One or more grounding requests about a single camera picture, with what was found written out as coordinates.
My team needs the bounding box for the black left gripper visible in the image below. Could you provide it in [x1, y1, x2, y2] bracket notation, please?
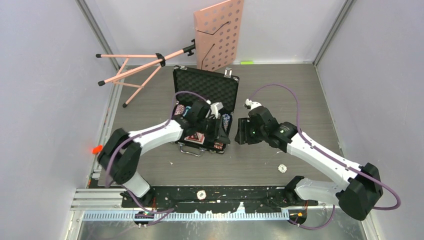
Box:
[195, 116, 230, 145]

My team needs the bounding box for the black poker set case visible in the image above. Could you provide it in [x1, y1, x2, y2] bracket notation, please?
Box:
[172, 65, 240, 157]

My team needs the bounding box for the red white chip stack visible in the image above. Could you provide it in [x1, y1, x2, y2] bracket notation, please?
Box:
[173, 104, 186, 116]

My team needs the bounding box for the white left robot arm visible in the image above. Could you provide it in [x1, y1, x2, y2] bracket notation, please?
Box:
[97, 99, 230, 207]

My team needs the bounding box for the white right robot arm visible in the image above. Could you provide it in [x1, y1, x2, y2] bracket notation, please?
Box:
[235, 105, 383, 221]

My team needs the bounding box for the blue red chip stack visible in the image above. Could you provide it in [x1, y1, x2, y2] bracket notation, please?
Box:
[214, 114, 231, 151]

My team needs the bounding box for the clear all-in triangle button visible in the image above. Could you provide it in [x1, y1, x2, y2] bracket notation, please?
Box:
[186, 132, 206, 143]

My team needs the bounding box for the red playing card deck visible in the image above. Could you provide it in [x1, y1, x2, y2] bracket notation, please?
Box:
[183, 132, 207, 146]

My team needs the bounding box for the white poker chip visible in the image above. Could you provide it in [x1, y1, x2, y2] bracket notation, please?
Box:
[277, 164, 288, 174]

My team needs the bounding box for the blue yellow chip stack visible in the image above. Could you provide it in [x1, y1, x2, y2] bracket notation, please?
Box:
[182, 106, 192, 117]

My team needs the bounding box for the red 100 poker chip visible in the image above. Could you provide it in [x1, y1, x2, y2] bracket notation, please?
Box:
[196, 190, 207, 200]

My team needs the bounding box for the green tape piece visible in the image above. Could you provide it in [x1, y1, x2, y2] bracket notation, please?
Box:
[240, 61, 255, 65]

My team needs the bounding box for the pink music stand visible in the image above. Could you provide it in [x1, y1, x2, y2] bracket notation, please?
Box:
[96, 0, 245, 107]

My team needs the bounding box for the orange clip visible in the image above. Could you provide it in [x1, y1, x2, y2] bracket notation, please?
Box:
[91, 144, 103, 155]

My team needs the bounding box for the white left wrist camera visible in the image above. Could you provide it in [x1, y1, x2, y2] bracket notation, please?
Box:
[205, 100, 224, 119]

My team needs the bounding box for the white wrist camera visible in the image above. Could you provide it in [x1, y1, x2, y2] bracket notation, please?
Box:
[244, 98, 262, 110]
[205, 100, 224, 119]

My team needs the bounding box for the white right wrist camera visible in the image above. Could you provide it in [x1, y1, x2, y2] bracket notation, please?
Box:
[244, 98, 262, 110]

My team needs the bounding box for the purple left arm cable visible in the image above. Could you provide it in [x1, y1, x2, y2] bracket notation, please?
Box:
[104, 91, 213, 228]

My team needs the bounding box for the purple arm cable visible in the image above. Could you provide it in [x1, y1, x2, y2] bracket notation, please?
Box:
[104, 91, 213, 228]
[247, 83, 402, 230]

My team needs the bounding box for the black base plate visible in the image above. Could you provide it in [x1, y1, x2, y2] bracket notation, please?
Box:
[138, 185, 318, 214]

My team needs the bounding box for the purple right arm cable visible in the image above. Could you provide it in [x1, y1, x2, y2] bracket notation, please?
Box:
[247, 83, 402, 230]

